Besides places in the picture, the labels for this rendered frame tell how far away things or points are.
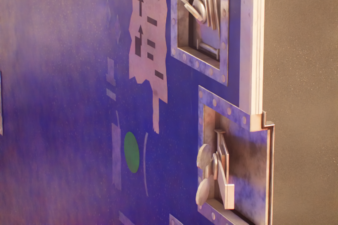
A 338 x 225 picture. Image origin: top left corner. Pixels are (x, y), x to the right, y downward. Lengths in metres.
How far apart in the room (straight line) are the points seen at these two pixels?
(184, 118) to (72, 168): 0.38
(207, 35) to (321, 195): 1.21
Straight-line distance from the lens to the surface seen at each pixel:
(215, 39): 1.14
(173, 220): 1.25
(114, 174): 1.40
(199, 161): 1.09
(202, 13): 1.13
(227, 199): 1.05
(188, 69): 1.17
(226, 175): 1.10
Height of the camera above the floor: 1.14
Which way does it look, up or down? 16 degrees down
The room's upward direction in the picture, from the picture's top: straight up
